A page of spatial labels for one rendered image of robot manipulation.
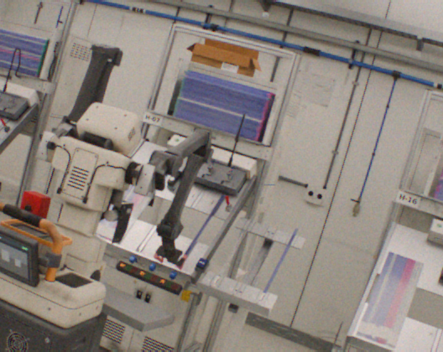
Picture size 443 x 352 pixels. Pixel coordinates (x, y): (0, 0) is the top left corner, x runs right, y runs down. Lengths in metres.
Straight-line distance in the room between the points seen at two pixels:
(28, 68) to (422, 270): 2.57
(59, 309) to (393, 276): 1.64
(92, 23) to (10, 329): 3.90
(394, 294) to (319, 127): 2.10
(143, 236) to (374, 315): 1.17
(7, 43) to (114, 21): 1.59
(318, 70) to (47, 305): 3.31
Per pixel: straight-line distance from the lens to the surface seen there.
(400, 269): 3.14
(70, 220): 2.47
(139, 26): 5.49
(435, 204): 3.29
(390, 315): 2.99
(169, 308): 3.47
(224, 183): 3.34
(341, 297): 4.89
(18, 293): 2.17
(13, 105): 4.03
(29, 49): 4.13
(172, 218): 2.78
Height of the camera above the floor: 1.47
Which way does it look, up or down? 7 degrees down
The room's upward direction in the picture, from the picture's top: 16 degrees clockwise
